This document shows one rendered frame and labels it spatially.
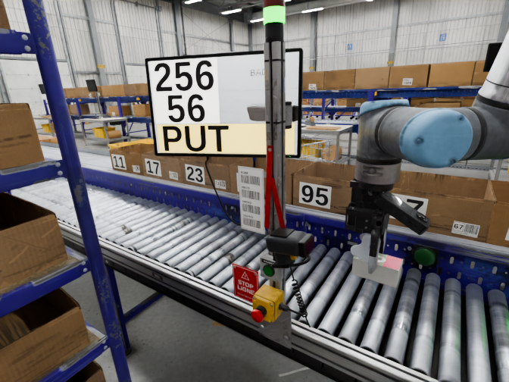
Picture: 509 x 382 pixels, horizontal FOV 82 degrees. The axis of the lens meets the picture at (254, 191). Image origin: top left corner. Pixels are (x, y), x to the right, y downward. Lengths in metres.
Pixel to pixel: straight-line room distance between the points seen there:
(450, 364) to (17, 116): 1.11
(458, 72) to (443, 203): 4.57
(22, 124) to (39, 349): 0.42
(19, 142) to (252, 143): 0.56
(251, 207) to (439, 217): 0.78
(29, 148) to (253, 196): 0.52
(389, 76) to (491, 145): 5.38
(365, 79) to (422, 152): 5.45
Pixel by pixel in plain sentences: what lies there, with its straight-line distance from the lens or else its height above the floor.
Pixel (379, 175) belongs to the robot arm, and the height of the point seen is 1.27.
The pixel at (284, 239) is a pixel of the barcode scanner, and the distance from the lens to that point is 0.77.
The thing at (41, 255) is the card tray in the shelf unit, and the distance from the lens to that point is 0.69.
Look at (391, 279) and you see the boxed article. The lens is 0.75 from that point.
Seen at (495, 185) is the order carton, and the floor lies 1.03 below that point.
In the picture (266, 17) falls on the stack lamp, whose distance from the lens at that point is 0.77.
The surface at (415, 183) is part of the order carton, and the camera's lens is 1.61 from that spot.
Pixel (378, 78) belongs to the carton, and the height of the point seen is 1.55.
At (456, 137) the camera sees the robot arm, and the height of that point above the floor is 1.37.
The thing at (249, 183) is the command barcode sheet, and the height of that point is 1.20.
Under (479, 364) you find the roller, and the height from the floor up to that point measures 0.75.
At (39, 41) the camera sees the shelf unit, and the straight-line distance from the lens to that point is 0.62.
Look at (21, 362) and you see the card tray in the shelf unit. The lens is 0.75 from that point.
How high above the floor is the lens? 1.45
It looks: 19 degrees down
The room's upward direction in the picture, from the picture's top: 2 degrees counter-clockwise
